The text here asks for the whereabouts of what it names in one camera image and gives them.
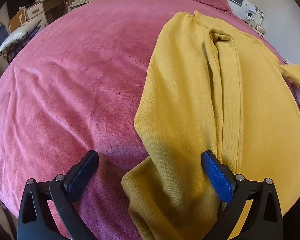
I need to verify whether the mustard yellow sweater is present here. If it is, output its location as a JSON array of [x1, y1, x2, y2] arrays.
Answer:
[[122, 12, 300, 239]]

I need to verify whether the pink fleece bed blanket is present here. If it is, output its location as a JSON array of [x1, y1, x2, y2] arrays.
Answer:
[[0, 0, 285, 239]]

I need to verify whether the white grey cushion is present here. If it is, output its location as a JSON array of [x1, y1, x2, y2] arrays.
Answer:
[[0, 18, 42, 56]]

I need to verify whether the white bedside table right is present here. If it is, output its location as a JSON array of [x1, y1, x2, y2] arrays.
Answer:
[[244, 0, 267, 38]]

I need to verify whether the white bedside table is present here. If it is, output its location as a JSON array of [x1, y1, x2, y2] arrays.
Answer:
[[244, 0, 267, 38], [68, 0, 94, 12]]

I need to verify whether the blue chair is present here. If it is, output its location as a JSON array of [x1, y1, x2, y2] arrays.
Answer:
[[0, 22, 10, 48]]

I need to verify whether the wooden desk with drawers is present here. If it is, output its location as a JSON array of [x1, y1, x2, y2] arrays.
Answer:
[[7, 0, 74, 34]]

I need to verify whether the white bedside table left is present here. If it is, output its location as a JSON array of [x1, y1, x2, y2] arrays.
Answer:
[[68, 0, 94, 12]]

